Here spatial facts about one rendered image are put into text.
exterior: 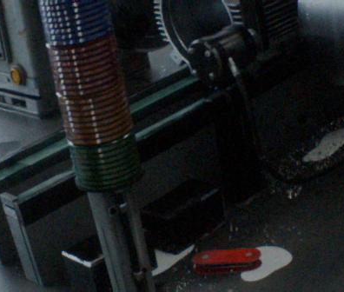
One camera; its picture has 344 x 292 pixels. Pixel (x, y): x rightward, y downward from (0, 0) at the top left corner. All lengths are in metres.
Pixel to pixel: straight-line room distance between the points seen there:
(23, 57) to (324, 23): 0.73
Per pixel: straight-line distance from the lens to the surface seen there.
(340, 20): 1.05
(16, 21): 1.60
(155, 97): 1.27
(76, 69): 0.70
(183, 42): 1.32
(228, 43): 1.07
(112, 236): 0.78
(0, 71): 1.71
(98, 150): 0.73
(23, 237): 1.03
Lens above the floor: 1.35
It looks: 20 degrees down
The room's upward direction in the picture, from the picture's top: 12 degrees counter-clockwise
